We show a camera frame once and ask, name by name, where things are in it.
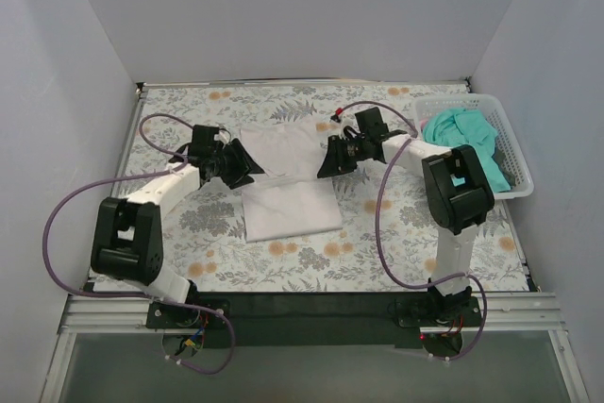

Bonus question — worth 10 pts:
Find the white t shirt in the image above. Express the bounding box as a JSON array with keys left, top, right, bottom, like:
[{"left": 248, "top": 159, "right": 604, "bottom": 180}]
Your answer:
[{"left": 241, "top": 117, "right": 343, "bottom": 243}]

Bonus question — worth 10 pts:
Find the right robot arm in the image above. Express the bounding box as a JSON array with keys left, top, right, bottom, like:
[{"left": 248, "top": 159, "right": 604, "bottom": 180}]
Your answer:
[{"left": 317, "top": 102, "right": 495, "bottom": 326}]

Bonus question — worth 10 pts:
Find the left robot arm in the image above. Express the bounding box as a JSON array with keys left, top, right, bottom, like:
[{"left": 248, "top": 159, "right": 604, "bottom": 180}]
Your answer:
[{"left": 91, "top": 126, "right": 263, "bottom": 327}]

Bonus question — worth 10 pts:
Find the teal t shirt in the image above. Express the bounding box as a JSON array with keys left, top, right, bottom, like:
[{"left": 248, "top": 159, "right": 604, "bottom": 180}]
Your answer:
[{"left": 422, "top": 108, "right": 512, "bottom": 193}]

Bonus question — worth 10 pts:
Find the floral patterned table mat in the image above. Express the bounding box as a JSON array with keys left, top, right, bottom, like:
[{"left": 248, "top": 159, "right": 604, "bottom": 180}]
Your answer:
[{"left": 92, "top": 82, "right": 529, "bottom": 294}]

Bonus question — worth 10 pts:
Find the white plastic laundry basket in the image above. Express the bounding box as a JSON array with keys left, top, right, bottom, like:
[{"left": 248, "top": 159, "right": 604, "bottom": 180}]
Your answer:
[{"left": 411, "top": 93, "right": 534, "bottom": 200}]

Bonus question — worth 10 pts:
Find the grey garment in basket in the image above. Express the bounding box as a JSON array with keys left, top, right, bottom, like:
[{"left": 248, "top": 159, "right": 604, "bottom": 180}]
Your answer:
[{"left": 493, "top": 147, "right": 516, "bottom": 188}]

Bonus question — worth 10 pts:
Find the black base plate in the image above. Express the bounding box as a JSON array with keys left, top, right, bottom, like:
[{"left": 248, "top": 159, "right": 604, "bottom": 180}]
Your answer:
[{"left": 145, "top": 292, "right": 482, "bottom": 349}]

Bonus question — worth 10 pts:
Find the aluminium frame rail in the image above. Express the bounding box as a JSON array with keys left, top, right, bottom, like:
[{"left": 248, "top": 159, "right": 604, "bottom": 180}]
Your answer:
[{"left": 59, "top": 293, "right": 566, "bottom": 333}]

